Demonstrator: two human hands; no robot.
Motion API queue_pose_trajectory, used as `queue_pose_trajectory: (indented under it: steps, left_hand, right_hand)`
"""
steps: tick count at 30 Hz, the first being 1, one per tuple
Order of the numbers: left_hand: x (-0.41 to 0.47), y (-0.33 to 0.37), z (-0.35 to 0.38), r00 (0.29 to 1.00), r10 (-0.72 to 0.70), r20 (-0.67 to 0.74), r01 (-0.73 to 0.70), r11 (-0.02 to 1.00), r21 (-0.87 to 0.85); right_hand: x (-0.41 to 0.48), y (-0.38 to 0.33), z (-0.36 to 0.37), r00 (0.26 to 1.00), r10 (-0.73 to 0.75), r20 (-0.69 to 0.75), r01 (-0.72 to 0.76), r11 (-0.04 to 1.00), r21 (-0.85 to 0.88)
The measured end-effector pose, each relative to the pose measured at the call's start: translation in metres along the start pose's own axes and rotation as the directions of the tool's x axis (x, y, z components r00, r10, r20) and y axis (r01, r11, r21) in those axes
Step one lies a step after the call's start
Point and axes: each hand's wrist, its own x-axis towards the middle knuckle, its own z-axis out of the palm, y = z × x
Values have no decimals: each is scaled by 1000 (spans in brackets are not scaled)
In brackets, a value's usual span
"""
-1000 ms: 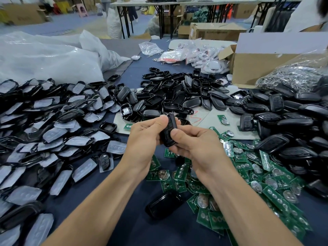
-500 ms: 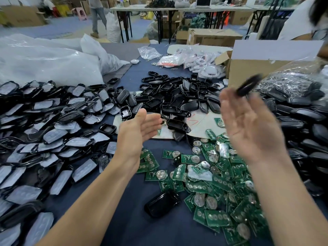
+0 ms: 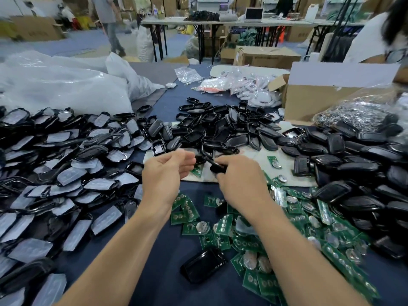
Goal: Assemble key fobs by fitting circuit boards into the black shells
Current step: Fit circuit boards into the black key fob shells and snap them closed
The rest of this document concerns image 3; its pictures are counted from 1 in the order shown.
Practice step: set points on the small crumpled clear plastic bag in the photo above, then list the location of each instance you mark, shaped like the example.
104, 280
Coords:
188, 75

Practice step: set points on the person's left hand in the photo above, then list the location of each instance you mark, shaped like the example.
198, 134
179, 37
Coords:
164, 181

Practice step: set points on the clear bag with red label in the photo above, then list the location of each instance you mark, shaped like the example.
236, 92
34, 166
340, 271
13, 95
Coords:
212, 84

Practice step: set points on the pile of shells with pads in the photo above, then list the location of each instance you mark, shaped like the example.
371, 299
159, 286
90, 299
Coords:
57, 178

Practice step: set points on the open laptop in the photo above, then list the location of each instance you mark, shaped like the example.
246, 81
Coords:
254, 14

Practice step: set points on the brown cardboard box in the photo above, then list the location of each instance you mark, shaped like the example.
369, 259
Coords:
266, 57

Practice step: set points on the large white plastic bag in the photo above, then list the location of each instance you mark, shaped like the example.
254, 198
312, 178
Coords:
60, 83

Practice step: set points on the person's left forearm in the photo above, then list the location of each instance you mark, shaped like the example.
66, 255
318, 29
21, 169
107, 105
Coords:
115, 261

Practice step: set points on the clear bag of metal parts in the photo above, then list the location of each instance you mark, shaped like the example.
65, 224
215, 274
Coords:
363, 114

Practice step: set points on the lone glossy black shell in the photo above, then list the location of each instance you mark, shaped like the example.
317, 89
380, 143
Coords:
203, 264

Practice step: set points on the clear plastic film piece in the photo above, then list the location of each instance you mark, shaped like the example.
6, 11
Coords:
244, 225

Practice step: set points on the person's right forearm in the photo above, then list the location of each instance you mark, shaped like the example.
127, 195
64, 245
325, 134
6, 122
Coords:
309, 261

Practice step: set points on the large open cardboard box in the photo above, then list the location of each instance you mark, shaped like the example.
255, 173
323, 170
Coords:
322, 102

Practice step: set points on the pile of assembled black fobs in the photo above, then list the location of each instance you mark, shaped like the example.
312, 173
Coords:
360, 169

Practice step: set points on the heap of clear parts bags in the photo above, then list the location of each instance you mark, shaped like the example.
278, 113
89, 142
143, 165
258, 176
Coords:
252, 89

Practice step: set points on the white sack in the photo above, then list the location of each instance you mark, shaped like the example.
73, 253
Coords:
144, 44

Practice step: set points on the pile of green circuit boards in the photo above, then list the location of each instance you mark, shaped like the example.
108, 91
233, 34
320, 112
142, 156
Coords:
261, 280

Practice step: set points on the person's right hand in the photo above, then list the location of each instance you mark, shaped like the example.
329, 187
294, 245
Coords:
245, 185

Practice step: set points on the tan cardboard box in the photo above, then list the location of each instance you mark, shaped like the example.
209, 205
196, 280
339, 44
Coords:
35, 28

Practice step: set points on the long white table top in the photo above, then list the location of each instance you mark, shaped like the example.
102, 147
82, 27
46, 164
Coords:
293, 23

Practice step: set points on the small white object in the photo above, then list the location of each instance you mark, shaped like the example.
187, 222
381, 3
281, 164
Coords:
170, 85

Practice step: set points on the heap of black parts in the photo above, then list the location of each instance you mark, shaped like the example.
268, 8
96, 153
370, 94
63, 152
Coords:
203, 16

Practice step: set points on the black metal table frame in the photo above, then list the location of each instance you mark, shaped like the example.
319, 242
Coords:
158, 41

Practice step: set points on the pile of black shell halves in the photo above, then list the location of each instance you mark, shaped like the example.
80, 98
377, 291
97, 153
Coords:
223, 127

